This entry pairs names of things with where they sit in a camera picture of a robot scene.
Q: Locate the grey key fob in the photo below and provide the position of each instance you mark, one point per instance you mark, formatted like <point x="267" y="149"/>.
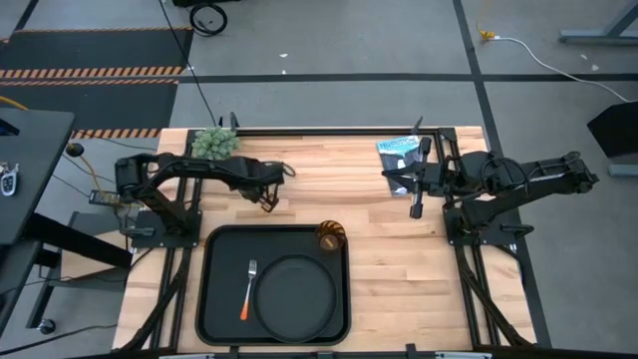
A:
<point x="8" y="182"/>

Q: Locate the blue and white magazine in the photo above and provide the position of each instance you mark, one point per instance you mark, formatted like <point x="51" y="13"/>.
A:
<point x="394" y="149"/>

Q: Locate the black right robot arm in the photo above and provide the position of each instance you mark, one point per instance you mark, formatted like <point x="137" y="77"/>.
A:
<point x="548" y="174"/>

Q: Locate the black box on floor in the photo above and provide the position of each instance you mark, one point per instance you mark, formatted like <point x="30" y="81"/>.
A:
<point x="615" y="129"/>

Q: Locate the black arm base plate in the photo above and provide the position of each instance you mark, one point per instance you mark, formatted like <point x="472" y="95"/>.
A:
<point x="498" y="238"/>
<point x="189" y="239"/>

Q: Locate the black caster wheel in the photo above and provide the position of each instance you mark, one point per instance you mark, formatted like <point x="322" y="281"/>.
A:
<point x="47" y="326"/>

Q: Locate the black plastic serving tray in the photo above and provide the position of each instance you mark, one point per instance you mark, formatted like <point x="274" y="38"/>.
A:
<point x="224" y="279"/>

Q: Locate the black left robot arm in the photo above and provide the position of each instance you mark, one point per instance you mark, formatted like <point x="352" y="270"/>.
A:
<point x="199" y="167"/>

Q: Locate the black striped floor mat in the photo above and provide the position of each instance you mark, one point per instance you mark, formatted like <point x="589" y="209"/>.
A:
<point x="99" y="50"/>
<point x="99" y="105"/>

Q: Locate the grey desk leg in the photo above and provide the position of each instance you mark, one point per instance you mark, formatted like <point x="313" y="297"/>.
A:
<point x="598" y="36"/>

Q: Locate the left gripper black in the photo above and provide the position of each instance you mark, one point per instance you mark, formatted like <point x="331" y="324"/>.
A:
<point x="256" y="174"/>

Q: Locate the black desk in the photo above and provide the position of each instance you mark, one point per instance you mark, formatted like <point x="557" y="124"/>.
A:
<point x="35" y="159"/>

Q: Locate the black power strip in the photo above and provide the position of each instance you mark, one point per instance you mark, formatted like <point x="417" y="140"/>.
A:
<point x="104" y="198"/>

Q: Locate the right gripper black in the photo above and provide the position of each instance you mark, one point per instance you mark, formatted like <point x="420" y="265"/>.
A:
<point x="433" y="180"/>

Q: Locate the green succulent plant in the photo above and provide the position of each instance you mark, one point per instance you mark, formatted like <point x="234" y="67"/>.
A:
<point x="215" y="143"/>

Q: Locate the amber faceted glass cup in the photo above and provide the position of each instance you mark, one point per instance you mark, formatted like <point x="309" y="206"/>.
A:
<point x="331" y="237"/>

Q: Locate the round black plate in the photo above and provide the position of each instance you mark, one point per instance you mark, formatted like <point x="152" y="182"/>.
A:
<point x="295" y="299"/>

